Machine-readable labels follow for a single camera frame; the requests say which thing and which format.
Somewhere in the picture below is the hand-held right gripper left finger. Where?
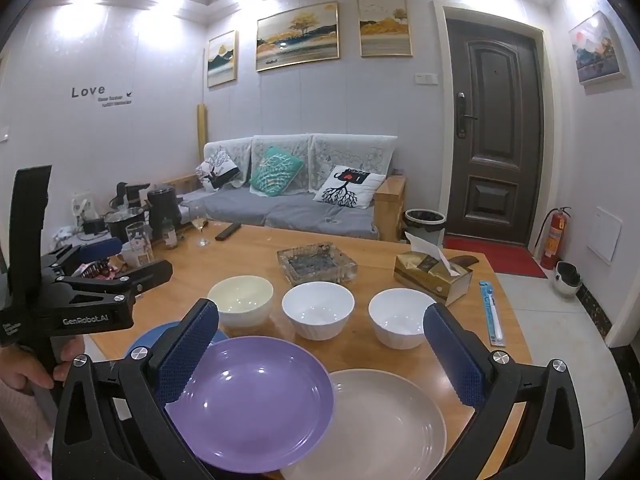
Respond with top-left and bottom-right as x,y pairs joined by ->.
51,298 -> 221,480

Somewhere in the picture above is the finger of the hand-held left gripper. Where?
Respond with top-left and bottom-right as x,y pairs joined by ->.
40,237 -> 124,281
54,259 -> 174,307

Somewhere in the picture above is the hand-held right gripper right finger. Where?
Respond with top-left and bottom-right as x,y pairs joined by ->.
422,302 -> 587,480

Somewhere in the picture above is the blue plate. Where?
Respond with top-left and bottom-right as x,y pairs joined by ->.
124,321 -> 231,361

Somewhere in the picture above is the white bowl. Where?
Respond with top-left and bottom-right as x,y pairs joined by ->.
368,288 -> 441,350
281,281 -> 355,342

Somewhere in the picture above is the purple plate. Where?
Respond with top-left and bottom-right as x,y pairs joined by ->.
165,336 -> 335,474

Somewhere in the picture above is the cream bowl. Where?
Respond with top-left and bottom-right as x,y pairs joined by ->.
207,275 -> 274,330

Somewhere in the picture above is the beige plate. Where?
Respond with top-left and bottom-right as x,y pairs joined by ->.
280,369 -> 447,480

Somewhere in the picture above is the person's left forearm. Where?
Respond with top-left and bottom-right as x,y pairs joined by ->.
0,377 -> 57,480

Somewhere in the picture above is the person's left hand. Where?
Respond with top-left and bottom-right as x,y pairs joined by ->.
0,336 -> 87,392

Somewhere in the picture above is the pink snack packet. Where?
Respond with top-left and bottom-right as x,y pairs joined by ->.
75,260 -> 131,282

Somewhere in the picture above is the clear glass cup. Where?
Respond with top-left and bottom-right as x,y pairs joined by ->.
125,221 -> 155,267

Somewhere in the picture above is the black cooking pot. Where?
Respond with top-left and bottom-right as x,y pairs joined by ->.
103,207 -> 148,246

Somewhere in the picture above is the blue toothbrush pack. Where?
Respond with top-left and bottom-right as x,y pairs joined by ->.
479,280 -> 507,347

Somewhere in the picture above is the black countertop appliance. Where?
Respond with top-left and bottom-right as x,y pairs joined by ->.
116,181 -> 151,208

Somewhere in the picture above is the black kettle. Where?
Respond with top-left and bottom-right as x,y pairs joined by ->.
147,187 -> 183,243

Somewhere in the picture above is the wine glass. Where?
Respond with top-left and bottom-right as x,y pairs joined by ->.
190,205 -> 212,247

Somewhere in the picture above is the gold tissue box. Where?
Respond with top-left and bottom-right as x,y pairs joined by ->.
393,232 -> 474,307

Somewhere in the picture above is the red door mat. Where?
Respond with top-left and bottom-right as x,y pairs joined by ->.
444,236 -> 548,279

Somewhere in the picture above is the black and white pillow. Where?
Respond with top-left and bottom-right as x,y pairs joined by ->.
195,152 -> 242,192

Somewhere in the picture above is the grey trash bin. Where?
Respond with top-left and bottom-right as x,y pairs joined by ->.
403,208 -> 446,247

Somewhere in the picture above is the white helmet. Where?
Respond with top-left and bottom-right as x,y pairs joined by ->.
551,261 -> 582,299

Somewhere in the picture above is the lace sofa cover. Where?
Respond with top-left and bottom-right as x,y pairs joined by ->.
309,133 -> 401,193
250,134 -> 313,196
202,138 -> 253,186

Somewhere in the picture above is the red fire extinguisher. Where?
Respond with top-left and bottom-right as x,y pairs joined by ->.
535,206 -> 572,271

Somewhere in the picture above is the upright wooden board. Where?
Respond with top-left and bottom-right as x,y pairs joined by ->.
196,103 -> 209,161

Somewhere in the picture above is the glass ashtray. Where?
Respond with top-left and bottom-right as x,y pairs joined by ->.
277,243 -> 359,287

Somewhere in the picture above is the grey wooden sofa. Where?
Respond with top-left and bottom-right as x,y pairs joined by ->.
175,133 -> 407,242

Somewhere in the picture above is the teal patterned pillow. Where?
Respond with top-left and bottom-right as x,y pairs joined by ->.
249,146 -> 305,197

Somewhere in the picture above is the white tree-print pillow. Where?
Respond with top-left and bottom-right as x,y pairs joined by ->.
313,165 -> 387,209

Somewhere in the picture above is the dark brown door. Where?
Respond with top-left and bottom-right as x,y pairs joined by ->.
434,0 -> 547,250

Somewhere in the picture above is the small framed landscape painting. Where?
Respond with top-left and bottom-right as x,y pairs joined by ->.
206,30 -> 238,88

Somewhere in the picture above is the large framed landscape painting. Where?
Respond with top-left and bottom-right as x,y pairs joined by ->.
255,1 -> 340,72

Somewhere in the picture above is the framed mountain painting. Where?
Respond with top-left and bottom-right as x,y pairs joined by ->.
568,11 -> 628,85

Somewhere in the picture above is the framed golden tree painting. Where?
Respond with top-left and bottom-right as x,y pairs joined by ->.
356,0 -> 413,57

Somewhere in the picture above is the black wall lettering decal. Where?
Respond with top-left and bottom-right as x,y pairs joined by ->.
70,85 -> 135,108

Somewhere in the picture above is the white wall panel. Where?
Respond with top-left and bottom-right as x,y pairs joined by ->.
586,206 -> 623,264

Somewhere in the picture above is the door handle lock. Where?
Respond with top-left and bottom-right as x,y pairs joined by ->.
455,92 -> 478,138

